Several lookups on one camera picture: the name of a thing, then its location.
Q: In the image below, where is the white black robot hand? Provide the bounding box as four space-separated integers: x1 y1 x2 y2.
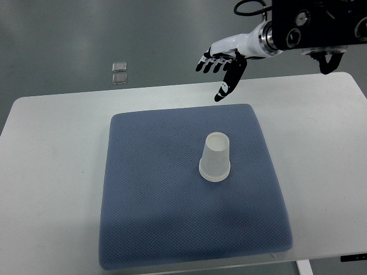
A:
196 22 280 102

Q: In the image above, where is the white paper cup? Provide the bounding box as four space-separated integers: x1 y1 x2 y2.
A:
199 132 231 176
198 164 231 182

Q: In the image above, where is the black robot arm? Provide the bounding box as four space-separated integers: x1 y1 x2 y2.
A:
196 1 366 102

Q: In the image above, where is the upper metal floor plate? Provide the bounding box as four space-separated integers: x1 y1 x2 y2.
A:
112 61 127 72

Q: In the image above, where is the white paper cup on mat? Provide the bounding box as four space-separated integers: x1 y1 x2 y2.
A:
198 164 231 182

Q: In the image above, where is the blue textured cushion mat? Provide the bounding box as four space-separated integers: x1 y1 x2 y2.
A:
99 104 292 270

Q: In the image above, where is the white table leg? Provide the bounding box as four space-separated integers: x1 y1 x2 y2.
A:
296 260 314 275

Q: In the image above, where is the black table control panel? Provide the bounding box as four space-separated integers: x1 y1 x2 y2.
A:
340 253 367 262

